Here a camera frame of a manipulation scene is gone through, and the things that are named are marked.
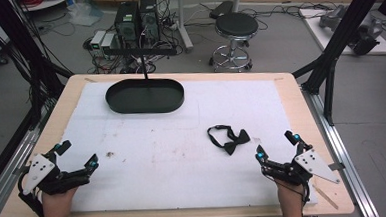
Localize white floor platform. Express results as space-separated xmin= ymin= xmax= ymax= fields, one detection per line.
xmin=298 ymin=3 xmax=386 ymax=61

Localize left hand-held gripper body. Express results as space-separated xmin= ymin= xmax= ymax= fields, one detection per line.
xmin=16 ymin=145 xmax=93 ymax=198

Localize black flat pad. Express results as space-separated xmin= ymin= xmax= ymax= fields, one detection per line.
xmin=207 ymin=0 xmax=235 ymax=21

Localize black computer tower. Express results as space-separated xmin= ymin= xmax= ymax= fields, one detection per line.
xmin=112 ymin=0 xmax=143 ymax=49
xmin=137 ymin=0 xmax=161 ymax=43

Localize clear plastic bag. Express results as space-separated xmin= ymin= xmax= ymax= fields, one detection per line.
xmin=65 ymin=0 xmax=106 ymax=29

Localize black bow tie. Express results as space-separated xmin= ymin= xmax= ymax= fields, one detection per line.
xmin=206 ymin=123 xmax=253 ymax=158

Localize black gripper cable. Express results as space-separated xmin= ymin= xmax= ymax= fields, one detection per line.
xmin=263 ymin=171 xmax=311 ymax=207

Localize black metal frame strut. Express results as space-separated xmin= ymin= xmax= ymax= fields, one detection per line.
xmin=0 ymin=0 xmax=77 ymax=133
xmin=287 ymin=0 xmax=386 ymax=129

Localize grey and black robot part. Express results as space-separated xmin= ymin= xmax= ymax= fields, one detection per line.
xmin=346 ymin=11 xmax=386 ymax=57

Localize person's right hand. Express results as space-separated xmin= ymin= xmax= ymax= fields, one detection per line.
xmin=274 ymin=177 xmax=307 ymax=215

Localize person's left hand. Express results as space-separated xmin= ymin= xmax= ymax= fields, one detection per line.
xmin=39 ymin=187 xmax=81 ymax=217

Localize black T-shaped stand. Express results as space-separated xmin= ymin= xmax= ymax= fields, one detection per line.
xmin=103 ymin=44 xmax=179 ymax=83

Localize grey table leg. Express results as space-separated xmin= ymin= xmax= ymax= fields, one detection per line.
xmin=174 ymin=0 xmax=195 ymax=54

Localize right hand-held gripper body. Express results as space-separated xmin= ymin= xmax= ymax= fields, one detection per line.
xmin=258 ymin=140 xmax=347 ymax=189

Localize white foam mat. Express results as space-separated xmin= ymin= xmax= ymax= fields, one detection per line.
xmin=52 ymin=69 xmax=319 ymax=217

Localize thin wooden stick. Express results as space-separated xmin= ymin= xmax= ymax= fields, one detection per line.
xmin=311 ymin=182 xmax=340 ymax=212

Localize aluminium rail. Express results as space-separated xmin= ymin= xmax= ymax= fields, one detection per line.
xmin=300 ymin=80 xmax=382 ymax=217
xmin=0 ymin=104 xmax=62 ymax=217

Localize black floor cables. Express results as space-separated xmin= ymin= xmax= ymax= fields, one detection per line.
xmin=240 ymin=0 xmax=343 ymax=32

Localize black round stool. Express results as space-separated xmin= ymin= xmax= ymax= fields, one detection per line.
xmin=206 ymin=10 xmax=262 ymax=75

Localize black wrist strap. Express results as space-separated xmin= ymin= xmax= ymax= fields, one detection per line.
xmin=16 ymin=170 xmax=45 ymax=217

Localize black oval tray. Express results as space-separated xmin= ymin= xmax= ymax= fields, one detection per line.
xmin=103 ymin=76 xmax=186 ymax=117

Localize white power supply box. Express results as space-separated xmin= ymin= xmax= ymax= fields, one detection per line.
xmin=89 ymin=29 xmax=108 ymax=59
xmin=99 ymin=32 xmax=118 ymax=58

